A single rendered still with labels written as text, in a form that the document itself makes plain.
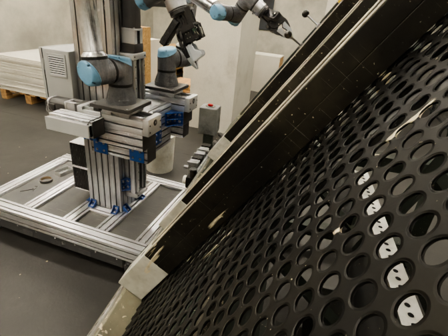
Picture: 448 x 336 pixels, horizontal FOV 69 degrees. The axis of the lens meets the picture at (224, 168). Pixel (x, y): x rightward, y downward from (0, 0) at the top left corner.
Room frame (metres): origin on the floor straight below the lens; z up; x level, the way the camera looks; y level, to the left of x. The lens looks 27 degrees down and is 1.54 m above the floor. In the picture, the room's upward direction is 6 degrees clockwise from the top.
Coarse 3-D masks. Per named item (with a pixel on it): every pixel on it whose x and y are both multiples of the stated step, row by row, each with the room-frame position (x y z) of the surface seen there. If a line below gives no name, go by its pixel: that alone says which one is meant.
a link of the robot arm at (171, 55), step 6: (162, 48) 2.10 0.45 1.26; (168, 48) 2.11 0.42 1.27; (174, 48) 2.11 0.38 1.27; (162, 54) 2.06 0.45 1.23; (168, 54) 2.07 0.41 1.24; (174, 54) 2.09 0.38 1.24; (180, 54) 2.14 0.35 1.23; (162, 60) 2.06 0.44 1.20; (168, 60) 2.07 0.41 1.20; (174, 60) 2.09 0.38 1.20; (180, 60) 2.13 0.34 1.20; (162, 66) 2.06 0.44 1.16; (168, 66) 2.07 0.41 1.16; (174, 66) 2.10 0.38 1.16
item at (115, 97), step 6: (132, 84) 1.65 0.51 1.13; (108, 90) 1.62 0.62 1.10; (114, 90) 1.59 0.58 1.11; (120, 90) 1.59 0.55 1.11; (126, 90) 1.60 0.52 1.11; (132, 90) 1.64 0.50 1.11; (108, 96) 1.59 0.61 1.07; (114, 96) 1.58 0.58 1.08; (120, 96) 1.58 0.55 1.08; (126, 96) 1.59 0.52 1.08; (132, 96) 1.62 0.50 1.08; (108, 102) 1.58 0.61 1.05; (114, 102) 1.57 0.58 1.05; (120, 102) 1.57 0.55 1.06; (126, 102) 1.58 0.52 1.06; (132, 102) 1.61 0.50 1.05
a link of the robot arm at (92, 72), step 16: (80, 0) 1.50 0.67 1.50; (80, 16) 1.50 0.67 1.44; (96, 16) 1.53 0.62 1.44; (80, 32) 1.51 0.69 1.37; (96, 32) 1.51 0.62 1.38; (96, 48) 1.50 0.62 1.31; (80, 64) 1.47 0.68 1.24; (96, 64) 1.47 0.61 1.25; (112, 64) 1.55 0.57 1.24; (96, 80) 1.45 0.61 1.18; (112, 80) 1.54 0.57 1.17
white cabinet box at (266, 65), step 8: (256, 56) 6.75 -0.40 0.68; (264, 56) 6.70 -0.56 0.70; (272, 56) 6.69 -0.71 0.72; (280, 56) 6.81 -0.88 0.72; (256, 64) 6.74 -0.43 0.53; (264, 64) 6.70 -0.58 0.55; (272, 64) 6.65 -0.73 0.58; (280, 64) 6.76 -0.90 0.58; (256, 72) 6.74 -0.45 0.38; (264, 72) 6.69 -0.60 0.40; (272, 72) 6.65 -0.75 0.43; (256, 80) 6.73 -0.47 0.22; (264, 80) 6.68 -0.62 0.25; (256, 88) 6.72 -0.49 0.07
